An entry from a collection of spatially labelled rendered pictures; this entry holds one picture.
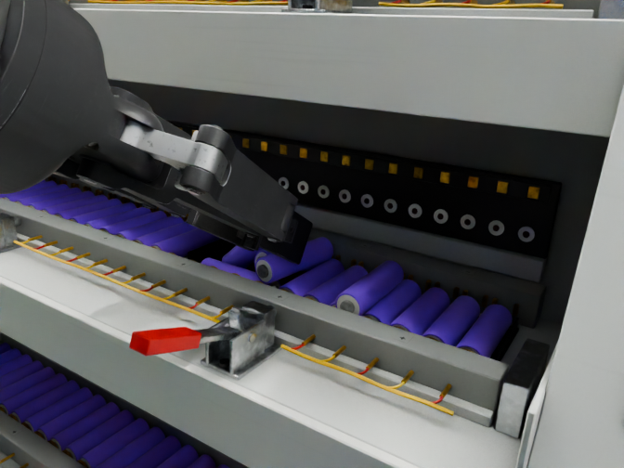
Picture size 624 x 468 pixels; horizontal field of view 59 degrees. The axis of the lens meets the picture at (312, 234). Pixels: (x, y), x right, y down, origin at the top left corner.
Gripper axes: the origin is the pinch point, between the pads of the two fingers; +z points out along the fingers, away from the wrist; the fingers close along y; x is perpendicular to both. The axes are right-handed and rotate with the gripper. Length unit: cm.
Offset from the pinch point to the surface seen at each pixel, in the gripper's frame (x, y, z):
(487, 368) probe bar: 4.1, -15.9, 0.1
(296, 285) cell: 2.9, -2.6, 3.3
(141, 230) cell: 2.3, 13.6, 4.7
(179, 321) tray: 7.4, 2.7, -0.4
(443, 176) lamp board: -7.9, -8.5, 8.4
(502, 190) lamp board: -7.7, -12.8, 8.4
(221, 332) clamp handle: 6.7, -3.3, -4.5
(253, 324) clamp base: 5.9, -3.2, -1.3
